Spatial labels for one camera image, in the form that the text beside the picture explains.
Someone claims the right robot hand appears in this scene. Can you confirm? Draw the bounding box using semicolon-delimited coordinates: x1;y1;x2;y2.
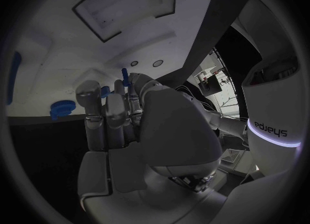
74;72;229;224

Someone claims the blue peg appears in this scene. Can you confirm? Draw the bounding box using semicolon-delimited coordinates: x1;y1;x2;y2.
120;68;131;88

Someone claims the white task board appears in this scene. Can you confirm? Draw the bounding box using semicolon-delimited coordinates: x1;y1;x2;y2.
6;0;221;119

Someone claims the dark monitor screen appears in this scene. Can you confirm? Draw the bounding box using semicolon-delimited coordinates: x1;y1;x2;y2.
201;75;223;94

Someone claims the white vented box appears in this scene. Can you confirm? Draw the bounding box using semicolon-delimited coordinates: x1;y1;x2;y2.
220;148;246;171

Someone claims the small blue plug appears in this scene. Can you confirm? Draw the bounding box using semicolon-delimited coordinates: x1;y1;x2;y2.
99;86;113;99

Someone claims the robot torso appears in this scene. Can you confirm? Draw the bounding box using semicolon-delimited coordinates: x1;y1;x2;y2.
237;0;304;177

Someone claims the blue gear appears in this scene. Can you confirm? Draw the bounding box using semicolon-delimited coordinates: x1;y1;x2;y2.
49;100;77;121

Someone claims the white cable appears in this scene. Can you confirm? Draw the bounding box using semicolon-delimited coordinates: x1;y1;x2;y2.
175;85;222;115

